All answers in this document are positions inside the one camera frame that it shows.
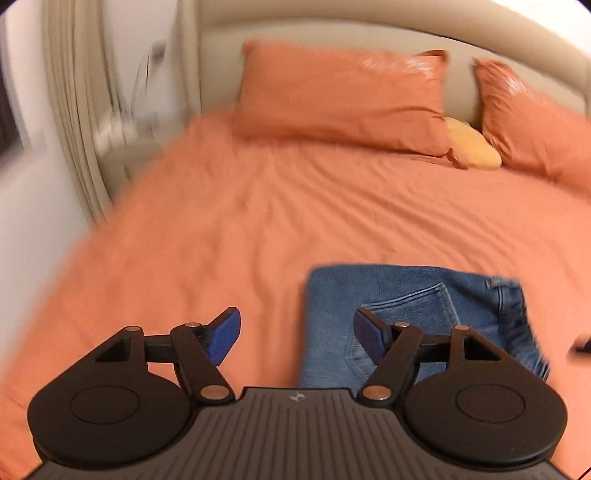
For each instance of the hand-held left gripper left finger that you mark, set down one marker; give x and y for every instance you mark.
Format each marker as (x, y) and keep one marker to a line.
(224, 334)

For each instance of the beige curtain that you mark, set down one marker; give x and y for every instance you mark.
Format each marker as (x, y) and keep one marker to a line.
(78, 115)

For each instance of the orange pillow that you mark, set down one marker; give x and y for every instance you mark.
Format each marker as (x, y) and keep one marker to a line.
(531, 129)
(341, 101)

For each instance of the yellow pillow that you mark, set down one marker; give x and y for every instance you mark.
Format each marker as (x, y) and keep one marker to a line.
(471, 147)

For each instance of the white nightstand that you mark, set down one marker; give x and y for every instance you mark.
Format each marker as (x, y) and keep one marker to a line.
(134, 138)

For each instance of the beige padded headboard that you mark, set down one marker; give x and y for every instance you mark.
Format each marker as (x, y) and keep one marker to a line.
(323, 27)

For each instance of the orange bed sheet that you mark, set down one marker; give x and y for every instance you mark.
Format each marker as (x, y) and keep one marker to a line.
(231, 221)

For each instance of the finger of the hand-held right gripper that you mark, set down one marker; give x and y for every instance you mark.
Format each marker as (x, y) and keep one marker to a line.
(582, 345)

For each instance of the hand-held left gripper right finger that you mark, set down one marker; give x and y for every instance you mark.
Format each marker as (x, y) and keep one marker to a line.
(367, 332)

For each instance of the blue denim pants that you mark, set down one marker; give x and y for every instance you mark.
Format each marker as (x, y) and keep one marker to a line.
(332, 314)

